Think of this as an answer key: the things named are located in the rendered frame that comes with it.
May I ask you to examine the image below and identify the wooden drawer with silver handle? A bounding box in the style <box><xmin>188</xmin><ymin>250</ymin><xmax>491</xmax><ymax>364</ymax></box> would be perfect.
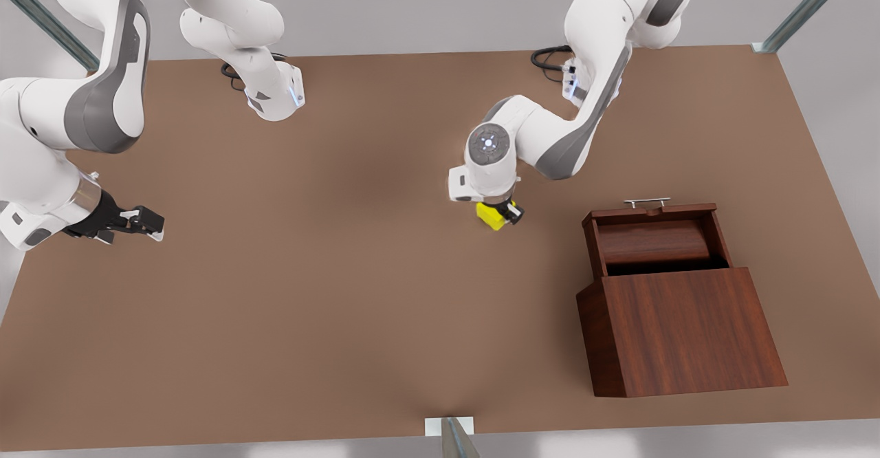
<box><xmin>582</xmin><ymin>197</ymin><xmax>736</xmax><ymax>281</ymax></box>

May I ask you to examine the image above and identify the silver frame post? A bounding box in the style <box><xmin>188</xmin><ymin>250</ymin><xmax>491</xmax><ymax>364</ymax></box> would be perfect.
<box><xmin>424</xmin><ymin>416</ymin><xmax>483</xmax><ymax>458</ymax></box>
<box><xmin>0</xmin><ymin>0</ymin><xmax>101</xmax><ymax>73</ymax></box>
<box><xmin>751</xmin><ymin>0</ymin><xmax>864</xmax><ymax>55</ymax></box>

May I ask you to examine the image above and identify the black cable loop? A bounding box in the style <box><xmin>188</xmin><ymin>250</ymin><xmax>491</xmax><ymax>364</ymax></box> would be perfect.
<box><xmin>220</xmin><ymin>52</ymin><xmax>289</xmax><ymax>92</ymax></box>
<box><xmin>530</xmin><ymin>45</ymin><xmax>575</xmax><ymax>85</ymax></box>

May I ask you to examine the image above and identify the dark wooden cabinet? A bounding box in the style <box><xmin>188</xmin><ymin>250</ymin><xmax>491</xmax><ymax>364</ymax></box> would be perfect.
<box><xmin>576</xmin><ymin>267</ymin><xmax>789</xmax><ymax>399</ymax></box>

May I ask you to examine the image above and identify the yellow square block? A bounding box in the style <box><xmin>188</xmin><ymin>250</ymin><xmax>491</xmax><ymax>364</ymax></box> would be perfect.
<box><xmin>476</xmin><ymin>201</ymin><xmax>514</xmax><ymax>231</ymax></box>

